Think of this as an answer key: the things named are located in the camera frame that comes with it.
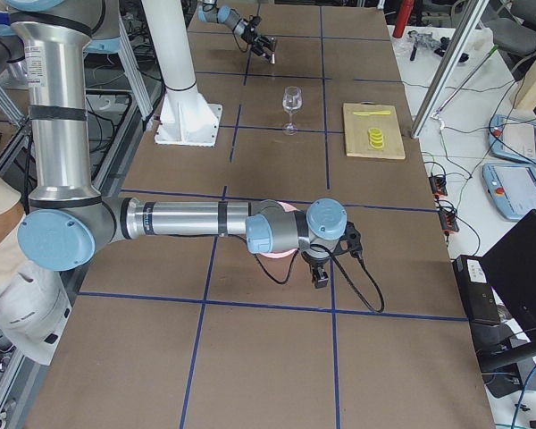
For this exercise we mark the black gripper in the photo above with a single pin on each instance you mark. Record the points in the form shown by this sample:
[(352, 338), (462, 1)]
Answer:
[(315, 264), (254, 40)]

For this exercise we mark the steel jigger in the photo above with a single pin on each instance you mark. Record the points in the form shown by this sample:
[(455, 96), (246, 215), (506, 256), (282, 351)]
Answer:
[(273, 46)]

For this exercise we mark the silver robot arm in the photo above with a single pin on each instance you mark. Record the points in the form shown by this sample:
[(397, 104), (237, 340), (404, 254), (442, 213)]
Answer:
[(69, 219), (210, 12)]

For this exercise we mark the clear wine glass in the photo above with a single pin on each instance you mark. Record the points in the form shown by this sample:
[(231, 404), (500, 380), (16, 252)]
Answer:
[(291, 102)]

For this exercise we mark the pink bowl of ice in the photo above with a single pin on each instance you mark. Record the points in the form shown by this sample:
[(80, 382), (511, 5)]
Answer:
[(278, 254)]

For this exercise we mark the yellow plastic knife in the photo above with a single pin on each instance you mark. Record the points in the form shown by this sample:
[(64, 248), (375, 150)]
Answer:
[(372, 113)]

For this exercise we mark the bamboo cutting board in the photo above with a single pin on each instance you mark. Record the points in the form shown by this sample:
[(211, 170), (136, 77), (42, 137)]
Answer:
[(356, 132)]

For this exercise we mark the red fire extinguisher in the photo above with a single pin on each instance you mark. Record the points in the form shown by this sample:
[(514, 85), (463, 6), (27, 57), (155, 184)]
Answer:
[(403, 16)]

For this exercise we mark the black box device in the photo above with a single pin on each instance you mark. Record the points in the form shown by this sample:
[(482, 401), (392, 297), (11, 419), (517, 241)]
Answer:
[(475, 292)]

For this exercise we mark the black monitor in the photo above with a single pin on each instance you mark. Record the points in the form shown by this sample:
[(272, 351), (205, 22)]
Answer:
[(510, 269)]

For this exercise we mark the near teach pendant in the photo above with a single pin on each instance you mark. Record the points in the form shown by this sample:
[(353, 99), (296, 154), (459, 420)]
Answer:
[(512, 188)]

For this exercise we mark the teach pendant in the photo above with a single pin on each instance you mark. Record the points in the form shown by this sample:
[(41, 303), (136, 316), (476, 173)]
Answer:
[(512, 188), (513, 139)]

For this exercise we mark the metal rod tool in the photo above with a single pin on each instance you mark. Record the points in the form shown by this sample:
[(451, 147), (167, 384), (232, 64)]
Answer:
[(436, 114)]

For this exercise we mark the far teach pendant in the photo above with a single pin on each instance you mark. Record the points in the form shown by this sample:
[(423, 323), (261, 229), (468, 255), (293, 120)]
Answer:
[(513, 139)]

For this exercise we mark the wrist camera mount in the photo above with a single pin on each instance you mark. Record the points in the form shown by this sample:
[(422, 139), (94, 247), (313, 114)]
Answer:
[(350, 242)]

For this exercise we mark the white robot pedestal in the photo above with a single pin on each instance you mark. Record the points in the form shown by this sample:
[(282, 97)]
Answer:
[(186, 118)]

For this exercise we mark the aluminium frame post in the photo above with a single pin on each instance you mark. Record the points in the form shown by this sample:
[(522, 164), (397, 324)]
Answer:
[(465, 27)]

